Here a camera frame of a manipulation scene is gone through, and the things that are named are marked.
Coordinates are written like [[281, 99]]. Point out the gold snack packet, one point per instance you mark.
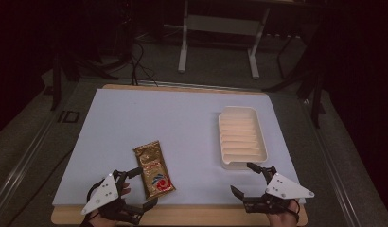
[[153, 170]]

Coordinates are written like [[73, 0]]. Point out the black metal stand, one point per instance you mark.
[[313, 94], [58, 82]]

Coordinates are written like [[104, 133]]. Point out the pale blue table mat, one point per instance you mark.
[[170, 119]]

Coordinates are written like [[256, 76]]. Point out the metal floor rail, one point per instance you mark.
[[23, 164], [335, 170]]

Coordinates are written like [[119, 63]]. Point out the white metal frame stand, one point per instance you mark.
[[220, 25]]

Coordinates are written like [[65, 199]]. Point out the person's left hand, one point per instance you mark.
[[125, 190]]

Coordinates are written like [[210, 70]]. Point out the person's right hand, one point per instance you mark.
[[282, 219]]

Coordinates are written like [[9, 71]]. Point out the white ribbed plastic tray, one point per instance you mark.
[[242, 138]]

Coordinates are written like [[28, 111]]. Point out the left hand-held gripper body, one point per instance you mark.
[[102, 193]]

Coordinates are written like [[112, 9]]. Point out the small black rectangular frame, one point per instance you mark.
[[69, 116]]

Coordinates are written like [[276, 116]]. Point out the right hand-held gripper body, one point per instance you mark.
[[285, 188]]

